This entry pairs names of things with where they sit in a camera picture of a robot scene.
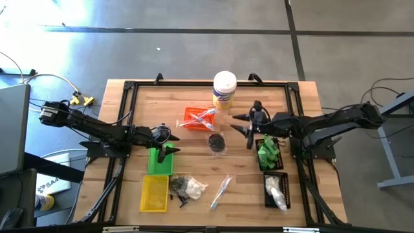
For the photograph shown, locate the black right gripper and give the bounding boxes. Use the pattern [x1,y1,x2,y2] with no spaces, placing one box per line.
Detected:
[230,100,294,150]

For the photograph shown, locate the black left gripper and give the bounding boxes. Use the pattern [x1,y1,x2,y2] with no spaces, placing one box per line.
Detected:
[130,122,181,164]

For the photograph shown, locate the blue toothbrush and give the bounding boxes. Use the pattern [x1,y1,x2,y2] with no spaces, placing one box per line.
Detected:
[176,108,218,129]
[190,112,215,129]
[210,174,233,212]

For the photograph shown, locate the green plastic basket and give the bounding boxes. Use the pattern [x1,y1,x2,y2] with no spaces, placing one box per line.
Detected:
[147,147,175,177]

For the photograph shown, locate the bag of black hair ties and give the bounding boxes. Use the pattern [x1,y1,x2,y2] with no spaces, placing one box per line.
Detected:
[206,132,227,156]

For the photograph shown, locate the black plastic basket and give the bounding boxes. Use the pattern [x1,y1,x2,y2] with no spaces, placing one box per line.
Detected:
[255,138,285,172]
[263,171,291,210]

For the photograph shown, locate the orange plastic basket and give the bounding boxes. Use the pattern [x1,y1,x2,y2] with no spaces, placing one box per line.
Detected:
[183,107,216,132]

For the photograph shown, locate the Lysol wipes canister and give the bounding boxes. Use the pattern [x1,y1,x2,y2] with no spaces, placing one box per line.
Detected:
[212,70,238,111]

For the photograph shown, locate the yellow plastic basket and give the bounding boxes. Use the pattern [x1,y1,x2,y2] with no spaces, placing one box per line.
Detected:
[139,174,170,212]

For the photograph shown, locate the black table edge beam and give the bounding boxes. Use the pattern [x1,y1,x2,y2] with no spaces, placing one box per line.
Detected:
[0,222,414,233]

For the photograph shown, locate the white printed box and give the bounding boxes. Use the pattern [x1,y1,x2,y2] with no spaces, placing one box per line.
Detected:
[35,153,72,195]

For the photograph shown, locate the yellow and blue cup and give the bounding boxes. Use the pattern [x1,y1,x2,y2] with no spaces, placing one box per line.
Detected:
[34,194,55,212]

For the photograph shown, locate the black desk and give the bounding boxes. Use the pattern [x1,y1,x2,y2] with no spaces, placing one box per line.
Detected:
[0,168,38,229]

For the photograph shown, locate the black floor bar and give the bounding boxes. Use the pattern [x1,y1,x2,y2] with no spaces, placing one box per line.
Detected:
[0,67,37,76]

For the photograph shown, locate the black computer mouse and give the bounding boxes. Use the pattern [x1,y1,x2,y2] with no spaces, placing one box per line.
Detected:
[0,206,24,231]

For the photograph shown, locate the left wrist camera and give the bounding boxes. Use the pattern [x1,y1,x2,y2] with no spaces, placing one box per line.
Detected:
[151,123,171,143]

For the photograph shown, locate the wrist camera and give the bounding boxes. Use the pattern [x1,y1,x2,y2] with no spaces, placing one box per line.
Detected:
[151,123,171,143]
[252,105,271,126]

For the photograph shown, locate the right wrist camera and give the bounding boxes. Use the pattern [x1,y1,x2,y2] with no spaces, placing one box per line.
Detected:
[252,105,271,126]

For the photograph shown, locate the black aluminium table frame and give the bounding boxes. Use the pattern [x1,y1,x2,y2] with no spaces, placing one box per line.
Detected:
[77,79,349,227]

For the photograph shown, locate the silver bracket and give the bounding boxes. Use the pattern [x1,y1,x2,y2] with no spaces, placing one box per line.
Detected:
[102,226,140,233]
[283,227,321,233]

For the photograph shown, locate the yellow floor cable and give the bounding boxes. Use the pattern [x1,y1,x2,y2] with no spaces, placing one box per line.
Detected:
[22,73,80,113]

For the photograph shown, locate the black floor cables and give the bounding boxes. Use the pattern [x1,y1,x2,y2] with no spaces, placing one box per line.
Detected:
[28,96,98,115]

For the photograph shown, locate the grey metal table frame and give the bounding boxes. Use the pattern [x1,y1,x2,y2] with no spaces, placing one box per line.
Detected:
[375,89,414,190]

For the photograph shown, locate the black floor cable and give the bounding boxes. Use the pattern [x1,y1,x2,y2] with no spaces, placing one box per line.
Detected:
[359,76,414,107]

